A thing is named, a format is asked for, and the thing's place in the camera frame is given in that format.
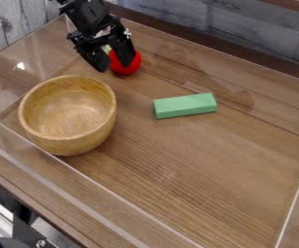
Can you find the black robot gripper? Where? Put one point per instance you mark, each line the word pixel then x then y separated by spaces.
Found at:
pixel 98 29

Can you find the red felt strawberry fruit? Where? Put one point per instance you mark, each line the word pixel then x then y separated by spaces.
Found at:
pixel 116 65

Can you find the clear acrylic tray enclosure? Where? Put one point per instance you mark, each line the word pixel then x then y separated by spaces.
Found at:
pixel 200 181

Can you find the green rectangular block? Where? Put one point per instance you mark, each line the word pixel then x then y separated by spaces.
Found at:
pixel 185 105

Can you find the wooden bowl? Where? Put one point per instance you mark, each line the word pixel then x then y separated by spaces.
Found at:
pixel 68 114

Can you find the black metal table bracket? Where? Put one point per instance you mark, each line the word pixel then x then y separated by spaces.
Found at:
pixel 29 235

